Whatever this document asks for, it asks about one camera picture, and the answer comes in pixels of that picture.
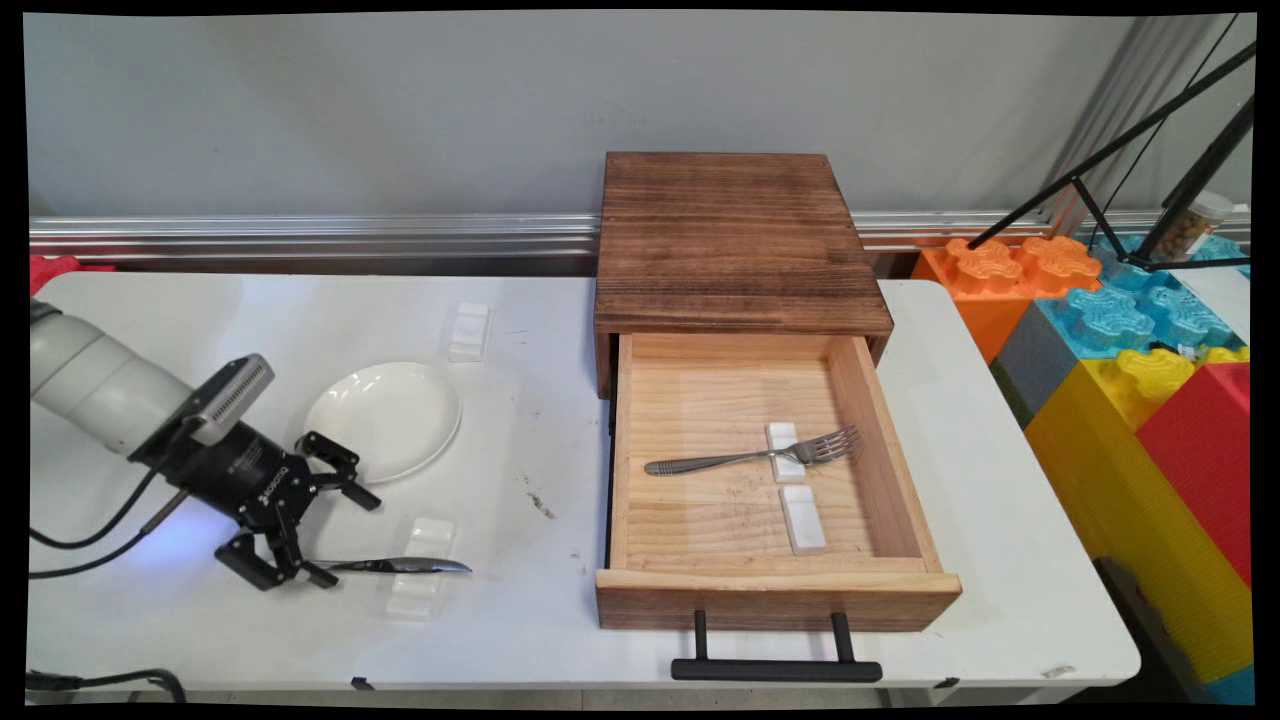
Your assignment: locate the silver metal fork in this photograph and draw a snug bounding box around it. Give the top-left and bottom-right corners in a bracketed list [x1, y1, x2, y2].
[644, 425, 863, 477]

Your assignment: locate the white ceramic cutlery rest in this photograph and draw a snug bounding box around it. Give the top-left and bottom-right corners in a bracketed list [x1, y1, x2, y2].
[779, 485, 829, 557]
[383, 572, 442, 621]
[765, 421, 807, 485]
[403, 516, 458, 561]
[448, 302, 492, 363]

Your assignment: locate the black drawer handle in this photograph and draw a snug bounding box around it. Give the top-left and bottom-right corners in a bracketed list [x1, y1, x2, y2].
[670, 610, 885, 684]

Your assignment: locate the silver serrated table knife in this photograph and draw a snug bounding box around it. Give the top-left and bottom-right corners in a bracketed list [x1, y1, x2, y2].
[310, 556, 473, 577]

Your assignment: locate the black tripod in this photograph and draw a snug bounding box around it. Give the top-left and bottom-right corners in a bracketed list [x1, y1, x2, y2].
[965, 40, 1256, 273]

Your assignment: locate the grey foam block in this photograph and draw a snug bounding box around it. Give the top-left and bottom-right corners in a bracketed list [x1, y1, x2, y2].
[990, 300, 1093, 431]

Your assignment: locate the orange foam block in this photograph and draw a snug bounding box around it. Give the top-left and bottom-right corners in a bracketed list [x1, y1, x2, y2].
[910, 235, 1103, 366]

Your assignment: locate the dark brown wooden cabinet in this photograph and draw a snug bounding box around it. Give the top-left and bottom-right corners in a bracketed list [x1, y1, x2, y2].
[593, 151, 896, 401]

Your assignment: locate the red object at table end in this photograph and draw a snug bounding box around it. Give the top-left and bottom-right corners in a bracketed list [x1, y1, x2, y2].
[30, 255, 116, 296]

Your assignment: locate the light wooden drawer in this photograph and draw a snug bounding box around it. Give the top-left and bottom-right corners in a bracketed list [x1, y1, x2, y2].
[595, 332, 963, 633]

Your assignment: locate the aluminium wall rail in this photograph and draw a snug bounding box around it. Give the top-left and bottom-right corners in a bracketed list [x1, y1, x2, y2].
[30, 208, 1251, 263]

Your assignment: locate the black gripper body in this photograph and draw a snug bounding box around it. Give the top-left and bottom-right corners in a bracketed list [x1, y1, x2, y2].
[132, 420, 321, 533]

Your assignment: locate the clear jar of nuts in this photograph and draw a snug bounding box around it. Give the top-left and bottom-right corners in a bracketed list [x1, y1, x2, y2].
[1160, 190, 1236, 263]

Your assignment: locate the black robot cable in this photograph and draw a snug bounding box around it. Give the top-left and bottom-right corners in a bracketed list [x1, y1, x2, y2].
[30, 490, 191, 581]
[30, 468, 166, 551]

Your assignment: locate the black cable at table edge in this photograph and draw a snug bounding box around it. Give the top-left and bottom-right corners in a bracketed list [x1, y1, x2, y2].
[25, 668, 189, 704]

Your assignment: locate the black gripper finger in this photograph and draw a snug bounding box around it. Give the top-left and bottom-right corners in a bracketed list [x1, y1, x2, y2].
[295, 432, 383, 512]
[214, 520, 339, 592]

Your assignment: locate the white round ceramic plate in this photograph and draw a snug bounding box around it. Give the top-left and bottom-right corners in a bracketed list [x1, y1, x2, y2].
[303, 361, 463, 485]

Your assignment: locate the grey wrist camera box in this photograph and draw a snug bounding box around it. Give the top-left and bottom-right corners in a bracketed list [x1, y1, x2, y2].
[190, 353, 276, 448]

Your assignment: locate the blue foam block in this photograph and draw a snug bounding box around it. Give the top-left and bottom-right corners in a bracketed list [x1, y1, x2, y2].
[1200, 663, 1256, 707]
[1035, 285, 1246, 361]
[1090, 233, 1253, 286]

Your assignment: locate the red foam block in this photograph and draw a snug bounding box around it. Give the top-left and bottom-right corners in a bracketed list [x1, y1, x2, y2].
[1135, 362, 1253, 589]

